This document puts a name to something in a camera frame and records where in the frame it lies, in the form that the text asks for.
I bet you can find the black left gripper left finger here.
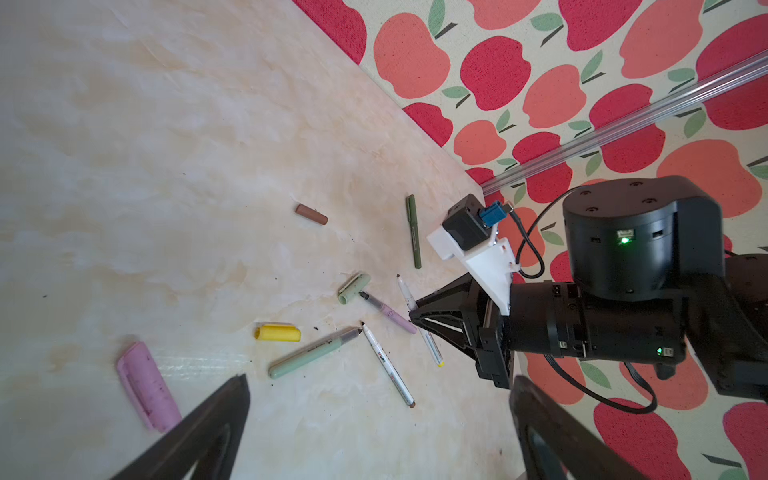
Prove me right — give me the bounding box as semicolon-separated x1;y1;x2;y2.
115;374;251;479

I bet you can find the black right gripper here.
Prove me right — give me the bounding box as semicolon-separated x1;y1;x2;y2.
410;274;687;389

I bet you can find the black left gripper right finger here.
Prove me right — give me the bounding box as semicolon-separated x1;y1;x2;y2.
509;376;644;480

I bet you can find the white yellow-tipped pen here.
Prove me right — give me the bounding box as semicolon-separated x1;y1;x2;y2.
396;274;446;368

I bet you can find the pink pen cap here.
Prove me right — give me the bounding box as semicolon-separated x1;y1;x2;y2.
116;341;182;433

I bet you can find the yellow pen cap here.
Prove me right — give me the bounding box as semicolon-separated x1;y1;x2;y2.
254;324;301;342

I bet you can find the dark green pen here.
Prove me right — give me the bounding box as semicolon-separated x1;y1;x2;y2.
405;194;422;269

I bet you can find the brown pen cap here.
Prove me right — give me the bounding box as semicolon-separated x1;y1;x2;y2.
295;203;329;226

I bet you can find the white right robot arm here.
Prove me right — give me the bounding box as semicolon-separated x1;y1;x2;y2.
410;176;767;400

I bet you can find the purple pen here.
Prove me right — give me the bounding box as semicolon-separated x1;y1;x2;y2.
359;291;418;334

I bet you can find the white brown-tipped pen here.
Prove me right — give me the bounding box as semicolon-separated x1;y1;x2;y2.
361;323;416;409

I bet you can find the light green pen cap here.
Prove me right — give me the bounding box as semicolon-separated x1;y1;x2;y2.
337;272;371;305

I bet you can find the light green pen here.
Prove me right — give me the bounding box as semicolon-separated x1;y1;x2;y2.
268;327;363;379

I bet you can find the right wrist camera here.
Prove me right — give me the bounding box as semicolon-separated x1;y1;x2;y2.
427;194;520;316

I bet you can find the aluminium right rear corner post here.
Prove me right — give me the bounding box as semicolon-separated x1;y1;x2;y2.
481;51;767;195

